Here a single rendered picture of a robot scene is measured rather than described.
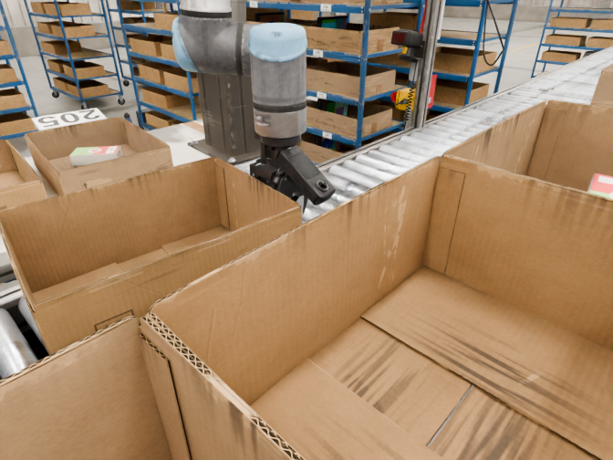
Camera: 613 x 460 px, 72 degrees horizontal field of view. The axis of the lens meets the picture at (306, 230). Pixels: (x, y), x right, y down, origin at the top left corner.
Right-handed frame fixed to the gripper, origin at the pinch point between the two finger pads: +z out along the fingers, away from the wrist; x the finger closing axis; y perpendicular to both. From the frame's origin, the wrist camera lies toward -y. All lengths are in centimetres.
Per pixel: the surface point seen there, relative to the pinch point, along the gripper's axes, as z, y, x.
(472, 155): -21.8, -29.2, -7.5
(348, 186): 5.9, 13.8, -35.8
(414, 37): -26, 31, -90
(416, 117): 2, 29, -96
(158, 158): -2, 51, -1
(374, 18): -21, 139, -219
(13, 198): -2, 52, 34
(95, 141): 1, 89, 1
